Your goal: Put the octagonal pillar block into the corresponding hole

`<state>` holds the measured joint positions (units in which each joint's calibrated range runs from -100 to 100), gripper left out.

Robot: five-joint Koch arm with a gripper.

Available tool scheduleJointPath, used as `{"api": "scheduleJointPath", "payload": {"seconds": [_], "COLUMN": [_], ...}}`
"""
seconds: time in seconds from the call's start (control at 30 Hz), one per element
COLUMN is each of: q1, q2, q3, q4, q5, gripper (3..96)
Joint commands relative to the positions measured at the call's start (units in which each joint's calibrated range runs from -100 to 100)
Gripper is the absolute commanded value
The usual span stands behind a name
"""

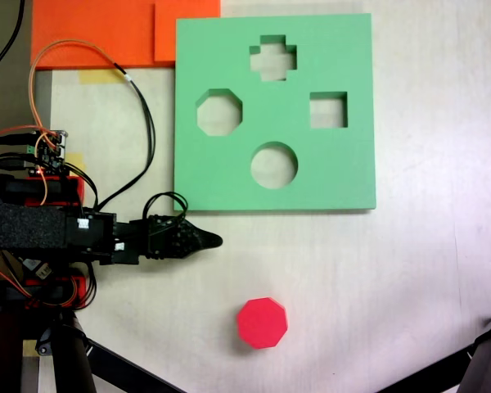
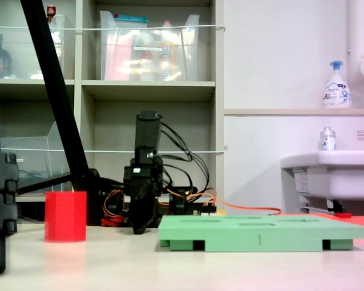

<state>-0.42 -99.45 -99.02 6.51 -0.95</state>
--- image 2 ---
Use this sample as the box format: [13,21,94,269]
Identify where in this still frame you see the orange wires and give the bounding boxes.
[163,187,282,216]

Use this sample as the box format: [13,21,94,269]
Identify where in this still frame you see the empty clear plastic bin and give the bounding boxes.
[0,121,73,196]

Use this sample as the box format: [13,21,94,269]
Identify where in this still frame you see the notched black stack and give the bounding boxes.
[0,152,19,275]

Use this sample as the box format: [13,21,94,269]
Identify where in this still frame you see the circuit board with connectors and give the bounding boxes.
[191,202,227,218]

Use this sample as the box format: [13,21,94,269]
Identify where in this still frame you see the white shelf cord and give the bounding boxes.
[0,24,226,33]

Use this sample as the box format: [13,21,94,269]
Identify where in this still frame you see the teal-edged packet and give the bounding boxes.
[113,14,149,28]

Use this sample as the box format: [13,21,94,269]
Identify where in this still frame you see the dark round bottle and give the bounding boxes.
[0,33,13,79]

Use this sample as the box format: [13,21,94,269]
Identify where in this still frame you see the green shape-hole board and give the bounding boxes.
[157,214,364,252]

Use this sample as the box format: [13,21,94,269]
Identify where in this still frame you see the small clear sanitizer bottle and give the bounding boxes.
[319,126,337,152]

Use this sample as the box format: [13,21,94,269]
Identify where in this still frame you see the black clamp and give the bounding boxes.
[169,187,198,216]

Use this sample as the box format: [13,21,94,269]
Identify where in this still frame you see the red and orange wire bundle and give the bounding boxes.
[101,189,125,227]

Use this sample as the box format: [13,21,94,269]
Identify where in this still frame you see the red octagonal pillar block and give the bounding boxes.
[44,190,88,243]

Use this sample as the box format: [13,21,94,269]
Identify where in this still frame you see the beige wall ledge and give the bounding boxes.
[224,108,364,116]

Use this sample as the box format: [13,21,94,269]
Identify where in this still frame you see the pink-capped orange-label bottle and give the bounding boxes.
[157,20,178,81]

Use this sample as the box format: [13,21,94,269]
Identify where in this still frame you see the white blue soap pump bottle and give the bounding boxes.
[322,60,352,109]

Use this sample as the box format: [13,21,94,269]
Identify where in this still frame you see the black tripod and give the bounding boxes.
[16,0,122,227]

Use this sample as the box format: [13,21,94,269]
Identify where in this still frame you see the large clear storage bin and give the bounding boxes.
[99,10,201,82]

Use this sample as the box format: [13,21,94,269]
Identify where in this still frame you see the white sink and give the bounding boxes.
[280,150,364,201]

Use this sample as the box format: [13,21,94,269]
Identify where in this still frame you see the beige shelf unit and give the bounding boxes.
[0,0,225,225]

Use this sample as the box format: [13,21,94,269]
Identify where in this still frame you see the clear bin with dark bottle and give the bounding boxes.
[0,14,66,80]

